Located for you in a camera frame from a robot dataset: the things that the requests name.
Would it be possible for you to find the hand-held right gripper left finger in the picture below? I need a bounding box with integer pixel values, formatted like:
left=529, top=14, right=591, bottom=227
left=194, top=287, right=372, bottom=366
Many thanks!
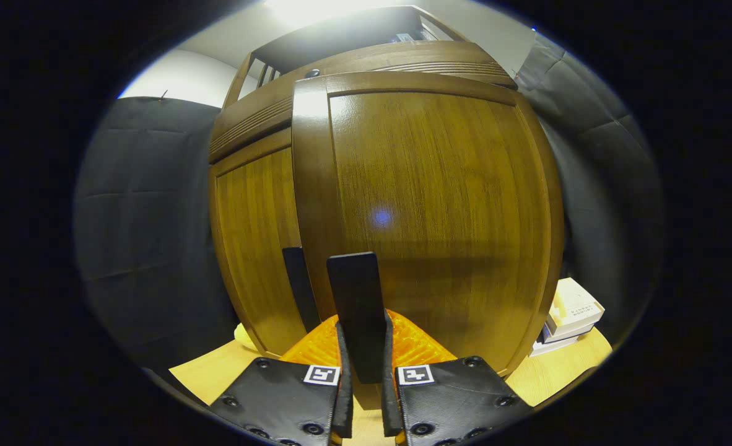
left=209, top=313, right=355, bottom=446

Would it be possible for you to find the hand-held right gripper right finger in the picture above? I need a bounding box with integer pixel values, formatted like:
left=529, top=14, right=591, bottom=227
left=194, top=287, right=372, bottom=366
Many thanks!
left=380, top=308, right=535, bottom=446

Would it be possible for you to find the black door handle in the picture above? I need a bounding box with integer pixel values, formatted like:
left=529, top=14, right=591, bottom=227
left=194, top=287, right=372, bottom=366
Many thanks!
left=327, top=251, right=386, bottom=385

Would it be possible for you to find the wooden cabinet door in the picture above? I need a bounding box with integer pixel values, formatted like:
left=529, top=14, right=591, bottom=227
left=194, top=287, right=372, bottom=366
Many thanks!
left=292, top=71, right=566, bottom=380
left=209, top=146, right=308, bottom=359

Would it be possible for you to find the wooden double-door shoe cabinet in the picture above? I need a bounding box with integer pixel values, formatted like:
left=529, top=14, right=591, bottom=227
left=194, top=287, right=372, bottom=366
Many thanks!
left=208, top=5, right=566, bottom=380

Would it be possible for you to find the thin white book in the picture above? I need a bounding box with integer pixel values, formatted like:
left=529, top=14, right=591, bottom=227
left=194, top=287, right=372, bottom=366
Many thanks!
left=530, top=322, right=593, bottom=357

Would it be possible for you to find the thick white book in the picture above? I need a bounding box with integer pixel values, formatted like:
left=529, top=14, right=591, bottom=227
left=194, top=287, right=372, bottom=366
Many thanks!
left=547, top=278, right=606, bottom=338

